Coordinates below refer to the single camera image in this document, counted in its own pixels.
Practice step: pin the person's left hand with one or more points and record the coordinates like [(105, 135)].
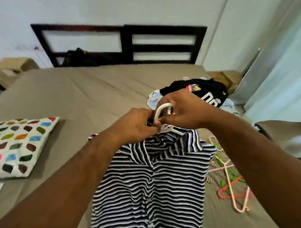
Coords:
[(134, 126)]

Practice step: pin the person's right hand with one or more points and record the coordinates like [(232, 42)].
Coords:
[(186, 110)]

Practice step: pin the white plastic hanger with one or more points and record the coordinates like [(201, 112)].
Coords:
[(160, 109)]

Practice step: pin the light blue garment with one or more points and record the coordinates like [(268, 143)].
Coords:
[(153, 98)]

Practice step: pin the black white striped garment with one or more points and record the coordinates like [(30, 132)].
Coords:
[(155, 183)]

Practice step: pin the pile of coloured plastic hangers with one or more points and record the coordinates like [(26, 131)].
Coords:
[(235, 183)]

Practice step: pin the person's left forearm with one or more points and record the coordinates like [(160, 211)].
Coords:
[(61, 188)]

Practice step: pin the person's right forearm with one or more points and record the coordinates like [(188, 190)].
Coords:
[(254, 164)]

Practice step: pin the bed with taupe sheet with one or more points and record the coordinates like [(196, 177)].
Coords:
[(84, 94)]

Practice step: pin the cardboard boxes left of bed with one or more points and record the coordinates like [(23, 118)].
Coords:
[(16, 68)]

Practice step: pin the cardboard box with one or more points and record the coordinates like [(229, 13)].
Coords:
[(234, 77), (216, 77)]

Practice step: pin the black bag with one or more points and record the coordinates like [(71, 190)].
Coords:
[(89, 57)]

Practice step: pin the black slatted headboard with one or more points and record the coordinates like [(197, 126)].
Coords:
[(127, 42)]

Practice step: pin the brown chair with black legs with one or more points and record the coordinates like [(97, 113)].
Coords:
[(282, 136)]

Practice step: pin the sheer white curtain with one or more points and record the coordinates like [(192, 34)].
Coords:
[(277, 61)]

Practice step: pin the colourful leaf print pillow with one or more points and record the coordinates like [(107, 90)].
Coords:
[(23, 145)]

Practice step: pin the white wall socket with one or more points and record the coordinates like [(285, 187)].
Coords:
[(26, 47)]

